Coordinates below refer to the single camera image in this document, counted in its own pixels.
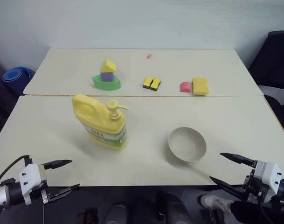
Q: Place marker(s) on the large yellow sponge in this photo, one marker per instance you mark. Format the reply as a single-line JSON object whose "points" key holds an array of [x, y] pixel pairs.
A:
{"points": [[200, 86]]}

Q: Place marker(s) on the yellow pump detergent bottle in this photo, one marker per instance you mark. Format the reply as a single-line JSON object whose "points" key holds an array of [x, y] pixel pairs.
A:
{"points": [[97, 119]]}

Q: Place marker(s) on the grey worn shoe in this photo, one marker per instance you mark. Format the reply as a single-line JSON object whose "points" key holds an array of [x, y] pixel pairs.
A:
{"points": [[214, 203]]}

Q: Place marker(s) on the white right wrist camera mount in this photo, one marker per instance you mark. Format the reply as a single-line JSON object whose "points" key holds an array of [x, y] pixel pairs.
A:
{"points": [[271, 177]]}

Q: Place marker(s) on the yellow and black sponge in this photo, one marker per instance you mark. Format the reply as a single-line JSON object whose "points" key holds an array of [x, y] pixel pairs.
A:
{"points": [[155, 83], [147, 82]]}

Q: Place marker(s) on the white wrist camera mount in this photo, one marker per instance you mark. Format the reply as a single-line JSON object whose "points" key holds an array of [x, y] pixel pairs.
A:
{"points": [[31, 177], [271, 177]]}

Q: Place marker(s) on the pink half-round foam block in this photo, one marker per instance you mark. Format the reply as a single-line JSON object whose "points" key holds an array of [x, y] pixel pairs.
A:
{"points": [[185, 87]]}

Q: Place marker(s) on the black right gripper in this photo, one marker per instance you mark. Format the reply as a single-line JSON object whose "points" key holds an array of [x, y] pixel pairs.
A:
{"points": [[254, 187]]}

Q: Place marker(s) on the small red mark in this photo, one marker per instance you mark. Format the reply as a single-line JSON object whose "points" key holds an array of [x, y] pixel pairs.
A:
{"points": [[148, 56]]}

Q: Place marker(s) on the purple cube foam block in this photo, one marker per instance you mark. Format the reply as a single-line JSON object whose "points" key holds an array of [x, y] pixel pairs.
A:
{"points": [[106, 76]]}

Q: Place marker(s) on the beige round bowl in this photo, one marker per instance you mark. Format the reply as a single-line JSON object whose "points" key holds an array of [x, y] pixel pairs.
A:
{"points": [[187, 144]]}

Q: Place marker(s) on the blue rolled foam mat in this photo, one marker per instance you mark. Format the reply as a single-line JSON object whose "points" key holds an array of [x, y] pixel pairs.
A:
{"points": [[14, 77]]}

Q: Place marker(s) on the black office chair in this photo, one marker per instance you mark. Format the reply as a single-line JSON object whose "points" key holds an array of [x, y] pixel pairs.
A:
{"points": [[272, 70]]}

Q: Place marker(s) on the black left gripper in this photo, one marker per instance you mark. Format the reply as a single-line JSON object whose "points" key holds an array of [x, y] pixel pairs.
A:
{"points": [[42, 192]]}

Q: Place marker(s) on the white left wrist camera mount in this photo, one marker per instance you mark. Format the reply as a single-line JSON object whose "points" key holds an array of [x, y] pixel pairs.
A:
{"points": [[31, 177]]}

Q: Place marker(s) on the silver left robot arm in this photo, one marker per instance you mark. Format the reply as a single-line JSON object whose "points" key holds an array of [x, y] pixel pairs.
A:
{"points": [[5, 194]]}

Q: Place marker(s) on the green curved foam block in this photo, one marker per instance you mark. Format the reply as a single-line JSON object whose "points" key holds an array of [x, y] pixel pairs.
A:
{"points": [[106, 85]]}

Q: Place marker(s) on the yellow roof-shaped foam block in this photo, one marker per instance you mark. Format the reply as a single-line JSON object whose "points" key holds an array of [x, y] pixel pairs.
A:
{"points": [[107, 66]]}

